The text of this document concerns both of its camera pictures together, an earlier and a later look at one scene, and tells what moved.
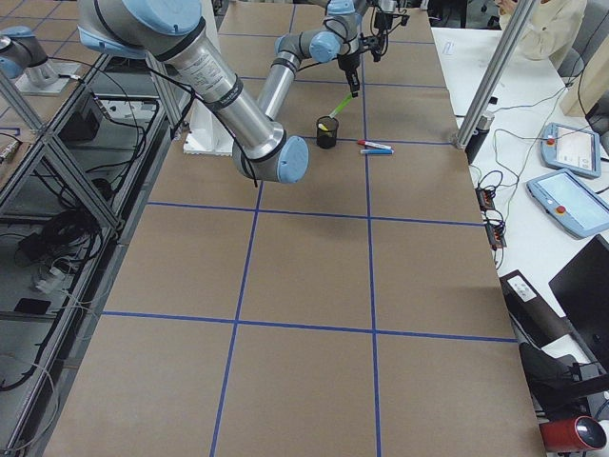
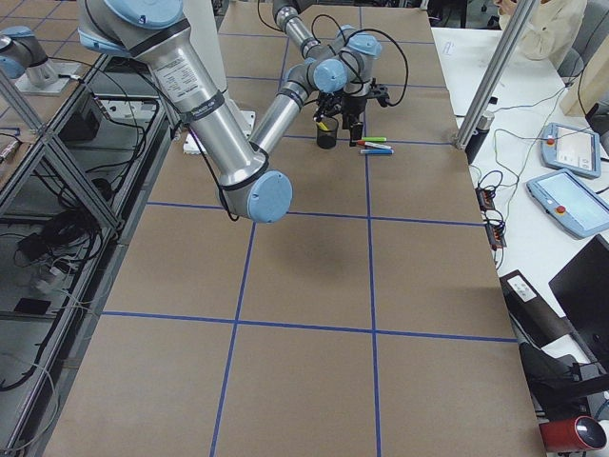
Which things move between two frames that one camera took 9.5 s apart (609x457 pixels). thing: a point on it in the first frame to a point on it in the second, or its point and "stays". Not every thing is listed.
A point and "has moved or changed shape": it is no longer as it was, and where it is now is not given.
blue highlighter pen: x=377 y=151 stays
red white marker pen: x=363 y=142 stays
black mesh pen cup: x=326 y=139 stays
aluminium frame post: x=494 y=73 stays
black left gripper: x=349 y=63 to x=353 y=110
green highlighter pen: x=339 y=103 has moved or changed shape
